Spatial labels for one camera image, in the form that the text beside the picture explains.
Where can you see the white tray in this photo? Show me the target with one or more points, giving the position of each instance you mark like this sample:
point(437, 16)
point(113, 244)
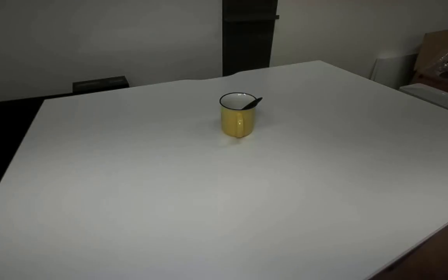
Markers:
point(438, 97)

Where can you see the cardboard box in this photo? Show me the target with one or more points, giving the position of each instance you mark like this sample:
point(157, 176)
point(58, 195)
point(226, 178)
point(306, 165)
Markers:
point(438, 46)

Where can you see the white board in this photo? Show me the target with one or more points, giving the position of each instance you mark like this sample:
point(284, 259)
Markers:
point(393, 70)

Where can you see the black box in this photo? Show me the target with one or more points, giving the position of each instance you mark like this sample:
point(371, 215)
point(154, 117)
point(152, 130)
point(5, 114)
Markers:
point(100, 83)

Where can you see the yellow enamel mug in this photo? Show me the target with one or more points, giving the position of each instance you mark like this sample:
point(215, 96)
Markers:
point(233, 122)

